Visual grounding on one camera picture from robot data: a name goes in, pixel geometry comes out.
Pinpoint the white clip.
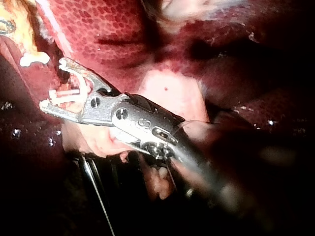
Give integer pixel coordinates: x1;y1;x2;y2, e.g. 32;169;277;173
48;64;91;105
19;52;51;68

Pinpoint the thin steel wire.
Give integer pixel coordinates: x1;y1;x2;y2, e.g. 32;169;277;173
82;156;116;236

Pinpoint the right arm instrument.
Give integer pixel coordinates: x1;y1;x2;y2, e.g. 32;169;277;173
81;90;186;161

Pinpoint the dark red liver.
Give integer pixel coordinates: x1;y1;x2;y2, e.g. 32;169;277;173
0;0;315;177

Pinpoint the right arm instrument jaw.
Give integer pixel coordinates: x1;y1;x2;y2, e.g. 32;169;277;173
58;57;112;96
38;99;86;123

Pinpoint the gallbladder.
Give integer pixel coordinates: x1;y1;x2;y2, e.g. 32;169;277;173
0;0;41;59

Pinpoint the left arm instrument jaw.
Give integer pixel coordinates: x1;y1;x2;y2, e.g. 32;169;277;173
0;19;16;35

